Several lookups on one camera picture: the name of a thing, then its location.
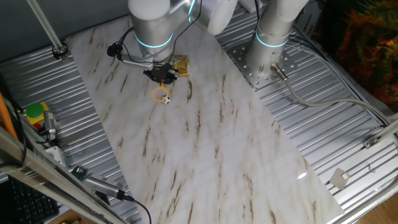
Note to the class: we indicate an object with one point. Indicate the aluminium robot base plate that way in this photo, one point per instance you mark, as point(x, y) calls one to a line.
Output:
point(287, 63)

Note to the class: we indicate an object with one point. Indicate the aluminium frame bar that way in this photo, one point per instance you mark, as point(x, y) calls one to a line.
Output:
point(46, 174)

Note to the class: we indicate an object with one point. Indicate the marble pattern table sheet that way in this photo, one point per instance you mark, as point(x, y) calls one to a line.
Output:
point(248, 171)

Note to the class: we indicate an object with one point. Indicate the silver ribbed camera device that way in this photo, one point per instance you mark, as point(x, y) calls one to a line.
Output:
point(102, 185)

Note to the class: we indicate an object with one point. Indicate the gold foil snack packet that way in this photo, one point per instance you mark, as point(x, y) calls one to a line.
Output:
point(182, 67)

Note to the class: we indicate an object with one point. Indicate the short aluminium profile bar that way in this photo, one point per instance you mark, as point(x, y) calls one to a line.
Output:
point(388, 129)

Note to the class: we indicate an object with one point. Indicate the orange pole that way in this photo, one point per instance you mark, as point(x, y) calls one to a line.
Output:
point(6, 118)

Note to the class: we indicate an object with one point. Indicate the yellow emergency stop box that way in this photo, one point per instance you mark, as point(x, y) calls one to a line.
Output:
point(34, 110)

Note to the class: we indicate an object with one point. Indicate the brown cardboard box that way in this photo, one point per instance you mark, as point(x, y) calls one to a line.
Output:
point(70, 221)

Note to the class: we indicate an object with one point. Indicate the grey box with red button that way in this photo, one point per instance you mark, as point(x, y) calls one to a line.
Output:
point(38, 126)

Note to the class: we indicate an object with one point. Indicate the black keyboard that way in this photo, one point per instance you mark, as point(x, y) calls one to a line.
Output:
point(31, 205)

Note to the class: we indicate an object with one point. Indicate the small silver metal device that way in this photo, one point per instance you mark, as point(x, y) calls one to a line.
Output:
point(49, 123)

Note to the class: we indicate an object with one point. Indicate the black white mini soccer ball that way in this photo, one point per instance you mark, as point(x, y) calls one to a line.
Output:
point(166, 99)

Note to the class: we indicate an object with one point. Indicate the colourful patterned cloth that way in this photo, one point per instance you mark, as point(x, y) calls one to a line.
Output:
point(367, 46)

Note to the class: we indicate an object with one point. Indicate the silver tripod pole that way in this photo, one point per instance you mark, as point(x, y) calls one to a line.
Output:
point(46, 28)

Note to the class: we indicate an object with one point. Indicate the metal corner bracket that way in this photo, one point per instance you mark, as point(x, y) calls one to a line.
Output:
point(370, 142)

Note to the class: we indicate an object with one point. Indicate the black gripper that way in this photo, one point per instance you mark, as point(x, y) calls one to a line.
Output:
point(161, 71)

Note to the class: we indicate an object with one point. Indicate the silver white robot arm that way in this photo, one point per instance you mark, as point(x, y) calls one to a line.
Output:
point(152, 28)

